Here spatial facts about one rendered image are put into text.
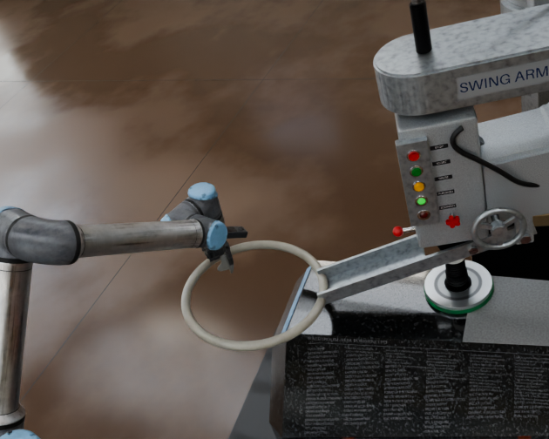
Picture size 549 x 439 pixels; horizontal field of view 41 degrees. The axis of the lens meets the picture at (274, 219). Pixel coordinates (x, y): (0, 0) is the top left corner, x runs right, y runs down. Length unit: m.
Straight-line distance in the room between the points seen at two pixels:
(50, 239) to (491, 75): 1.14
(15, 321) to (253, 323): 1.84
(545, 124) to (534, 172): 0.14
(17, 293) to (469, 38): 1.33
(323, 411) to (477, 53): 1.23
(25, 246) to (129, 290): 2.33
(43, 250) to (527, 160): 1.26
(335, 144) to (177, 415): 2.09
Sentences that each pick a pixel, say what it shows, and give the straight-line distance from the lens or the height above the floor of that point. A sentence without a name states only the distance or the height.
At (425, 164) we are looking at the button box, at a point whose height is 1.46.
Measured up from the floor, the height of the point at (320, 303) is 0.96.
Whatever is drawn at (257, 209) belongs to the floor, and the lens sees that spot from 4.35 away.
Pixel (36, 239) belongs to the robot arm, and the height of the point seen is 1.62.
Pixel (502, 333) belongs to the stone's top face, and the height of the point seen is 0.84.
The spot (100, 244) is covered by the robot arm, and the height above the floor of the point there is 1.51.
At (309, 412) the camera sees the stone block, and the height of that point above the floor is 0.66.
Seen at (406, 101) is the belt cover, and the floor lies 1.64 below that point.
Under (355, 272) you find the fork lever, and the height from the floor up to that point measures 0.96.
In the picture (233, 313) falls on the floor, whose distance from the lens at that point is 3.78.
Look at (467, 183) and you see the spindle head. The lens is 2.01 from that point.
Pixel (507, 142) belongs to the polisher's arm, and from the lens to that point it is 2.05.
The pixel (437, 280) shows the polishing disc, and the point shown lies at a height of 0.87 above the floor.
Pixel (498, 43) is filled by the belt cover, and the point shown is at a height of 1.71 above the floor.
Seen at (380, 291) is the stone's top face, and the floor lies 0.84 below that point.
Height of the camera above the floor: 2.62
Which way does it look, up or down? 38 degrees down
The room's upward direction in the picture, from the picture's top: 19 degrees counter-clockwise
